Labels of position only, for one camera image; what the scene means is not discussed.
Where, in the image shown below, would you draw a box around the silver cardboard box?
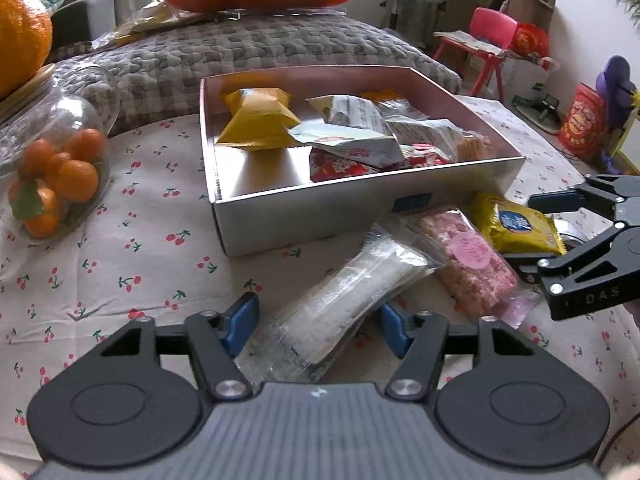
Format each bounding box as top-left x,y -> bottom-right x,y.
198,65 -> 526,259

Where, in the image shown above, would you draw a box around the white packet with red label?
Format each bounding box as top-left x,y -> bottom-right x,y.
287,122 -> 406,170

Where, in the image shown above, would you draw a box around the yellow snack packet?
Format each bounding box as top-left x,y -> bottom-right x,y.
215,88 -> 304,152

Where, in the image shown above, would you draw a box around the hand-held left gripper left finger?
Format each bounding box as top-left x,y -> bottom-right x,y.
100,292 -> 261,402

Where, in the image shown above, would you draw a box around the red bag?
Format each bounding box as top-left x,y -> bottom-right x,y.
512,22 -> 551,59

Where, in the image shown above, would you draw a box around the newspaper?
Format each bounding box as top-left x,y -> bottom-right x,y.
433,29 -> 507,57

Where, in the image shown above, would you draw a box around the clear white snack packet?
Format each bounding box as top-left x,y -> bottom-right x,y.
234,223 -> 451,384

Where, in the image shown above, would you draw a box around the small black stand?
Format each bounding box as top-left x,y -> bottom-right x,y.
514,92 -> 562,134

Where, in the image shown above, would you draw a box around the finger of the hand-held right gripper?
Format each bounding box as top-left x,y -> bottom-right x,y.
528,174 -> 640,224
502,219 -> 640,322

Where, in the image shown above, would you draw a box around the small white snack packet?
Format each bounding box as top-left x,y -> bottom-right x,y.
375,99 -> 431,121

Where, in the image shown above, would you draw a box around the pink child chair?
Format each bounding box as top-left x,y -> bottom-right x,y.
432,7 -> 519,104

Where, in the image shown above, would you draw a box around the large plush orange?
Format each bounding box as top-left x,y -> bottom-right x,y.
0,0 -> 54,102

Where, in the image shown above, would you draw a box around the cherry print tablecloth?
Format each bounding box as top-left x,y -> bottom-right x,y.
0,94 -> 640,467

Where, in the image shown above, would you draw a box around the yellow plastic packaging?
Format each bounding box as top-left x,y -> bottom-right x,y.
94,0 -> 212,49

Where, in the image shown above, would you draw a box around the grey sofa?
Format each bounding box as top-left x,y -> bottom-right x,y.
49,0 -> 117,52

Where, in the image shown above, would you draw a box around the black cable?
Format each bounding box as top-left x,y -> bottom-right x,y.
594,422 -> 632,468

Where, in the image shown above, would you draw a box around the purple toy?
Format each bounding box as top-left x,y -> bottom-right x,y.
594,55 -> 640,177

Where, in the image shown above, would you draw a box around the small oranges in jar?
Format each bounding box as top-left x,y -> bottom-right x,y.
9,128 -> 109,240

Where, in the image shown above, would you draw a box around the yellow packet with blue circle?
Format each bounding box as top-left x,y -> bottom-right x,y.
469,192 -> 567,256

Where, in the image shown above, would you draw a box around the pink speckled snack bar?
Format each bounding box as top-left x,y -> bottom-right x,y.
407,207 -> 544,329

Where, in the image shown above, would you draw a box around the glass jar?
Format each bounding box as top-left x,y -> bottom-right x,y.
0,62 -> 121,246

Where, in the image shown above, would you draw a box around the grey quilted blanket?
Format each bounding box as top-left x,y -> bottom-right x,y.
49,9 -> 461,137

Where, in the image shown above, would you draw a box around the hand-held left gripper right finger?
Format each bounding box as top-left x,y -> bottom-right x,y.
378,302 -> 544,402

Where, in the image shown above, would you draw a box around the red floral snack packet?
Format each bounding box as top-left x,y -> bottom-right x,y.
308,150 -> 382,184

